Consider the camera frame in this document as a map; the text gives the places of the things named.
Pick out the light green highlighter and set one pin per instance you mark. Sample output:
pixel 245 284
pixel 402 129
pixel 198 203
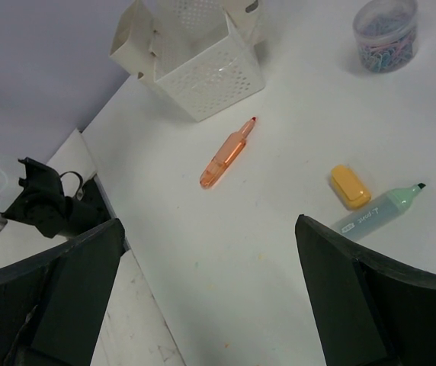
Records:
pixel 377 213

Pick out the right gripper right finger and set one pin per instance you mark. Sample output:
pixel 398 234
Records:
pixel 369 309

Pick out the yellow highlighter cap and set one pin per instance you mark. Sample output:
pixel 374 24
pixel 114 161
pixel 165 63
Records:
pixel 352 192

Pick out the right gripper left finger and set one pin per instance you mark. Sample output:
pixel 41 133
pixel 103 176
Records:
pixel 52 304

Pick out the paperclip jar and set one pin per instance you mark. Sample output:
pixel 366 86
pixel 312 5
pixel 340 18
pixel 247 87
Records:
pixel 386 34

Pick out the orange highlighter pen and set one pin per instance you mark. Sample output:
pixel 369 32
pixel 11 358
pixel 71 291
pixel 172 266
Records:
pixel 226 155

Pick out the white perforated organizer box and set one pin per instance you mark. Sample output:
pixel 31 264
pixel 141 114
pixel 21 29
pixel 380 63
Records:
pixel 198 54

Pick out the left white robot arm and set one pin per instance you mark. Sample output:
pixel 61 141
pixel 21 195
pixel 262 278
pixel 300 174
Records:
pixel 44 205

